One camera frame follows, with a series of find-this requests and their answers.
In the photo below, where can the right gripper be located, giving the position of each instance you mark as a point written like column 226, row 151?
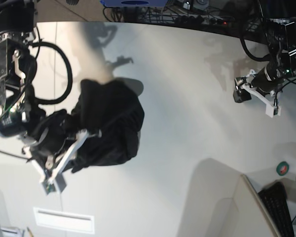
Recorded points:
column 34, row 131

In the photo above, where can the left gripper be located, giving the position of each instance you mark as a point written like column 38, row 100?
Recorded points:
column 268, row 79

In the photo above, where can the black t-shirt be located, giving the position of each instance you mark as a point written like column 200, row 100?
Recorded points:
column 111, row 113

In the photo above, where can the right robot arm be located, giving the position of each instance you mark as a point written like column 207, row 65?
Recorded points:
column 18, row 68

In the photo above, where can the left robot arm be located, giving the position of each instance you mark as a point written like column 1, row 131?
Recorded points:
column 279, row 28

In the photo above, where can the green tape roll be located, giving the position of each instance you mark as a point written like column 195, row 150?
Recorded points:
column 282, row 168

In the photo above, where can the black keyboard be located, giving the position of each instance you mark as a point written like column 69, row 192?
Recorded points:
column 274, row 199

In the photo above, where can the black power strip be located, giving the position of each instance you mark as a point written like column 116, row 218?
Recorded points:
column 198, row 20

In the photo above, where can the blue box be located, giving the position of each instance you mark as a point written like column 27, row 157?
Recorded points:
column 134, row 3

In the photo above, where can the white cable slot cover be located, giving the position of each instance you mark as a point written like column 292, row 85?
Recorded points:
column 69, row 222

